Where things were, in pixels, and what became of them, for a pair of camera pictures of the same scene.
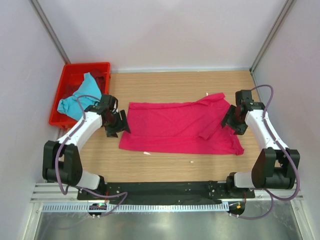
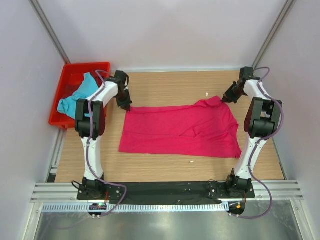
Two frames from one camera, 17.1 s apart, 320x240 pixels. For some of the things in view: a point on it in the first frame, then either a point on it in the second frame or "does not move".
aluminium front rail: [51, 193] does not move
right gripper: [239, 129] to [228, 96]
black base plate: [184, 192] does not move
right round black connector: [237, 208] does not move
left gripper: [112, 132] to [126, 105]
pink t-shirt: [183, 127] does not move
